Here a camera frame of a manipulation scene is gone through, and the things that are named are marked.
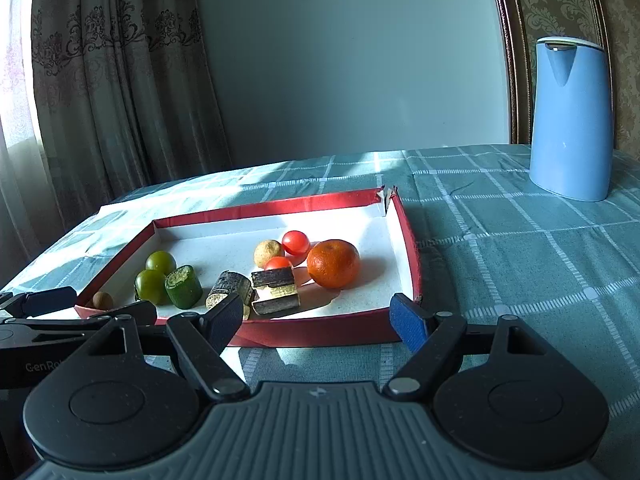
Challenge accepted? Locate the teal checked tablecloth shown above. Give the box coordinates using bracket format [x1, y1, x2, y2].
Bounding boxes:
[8, 145, 639, 479]

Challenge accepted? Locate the small eggplant piece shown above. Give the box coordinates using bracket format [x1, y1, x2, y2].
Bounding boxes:
[252, 266, 300, 316]

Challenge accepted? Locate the green pepper piece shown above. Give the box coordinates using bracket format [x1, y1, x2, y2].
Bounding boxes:
[165, 264, 203, 310]

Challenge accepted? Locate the blue kettle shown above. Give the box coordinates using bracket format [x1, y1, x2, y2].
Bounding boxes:
[529, 37, 614, 202]

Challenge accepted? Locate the red shallow cardboard box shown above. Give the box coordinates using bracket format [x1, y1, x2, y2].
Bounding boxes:
[76, 188, 423, 348]

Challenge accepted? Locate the orange tangerine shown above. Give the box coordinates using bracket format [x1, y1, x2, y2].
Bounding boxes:
[307, 238, 360, 289]

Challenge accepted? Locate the patterned curtain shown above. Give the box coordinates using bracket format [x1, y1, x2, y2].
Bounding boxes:
[1, 0, 231, 282]

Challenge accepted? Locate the green tomato with stem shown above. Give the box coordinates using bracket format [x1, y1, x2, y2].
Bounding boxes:
[134, 269, 168, 306]

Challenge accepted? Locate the red cherry tomato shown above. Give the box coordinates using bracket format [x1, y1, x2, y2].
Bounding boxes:
[281, 230, 310, 257]
[264, 256, 293, 271]

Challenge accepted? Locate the light brown longan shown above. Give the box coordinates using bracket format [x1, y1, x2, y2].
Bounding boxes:
[253, 240, 283, 269]

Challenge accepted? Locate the green tomato in box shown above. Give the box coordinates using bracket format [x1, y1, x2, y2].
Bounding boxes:
[145, 250, 177, 275]

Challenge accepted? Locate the large dark eggplant piece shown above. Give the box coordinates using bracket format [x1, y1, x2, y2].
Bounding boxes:
[205, 270, 254, 321]

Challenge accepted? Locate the dark brown longan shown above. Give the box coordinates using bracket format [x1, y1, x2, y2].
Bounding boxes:
[91, 290, 115, 311]

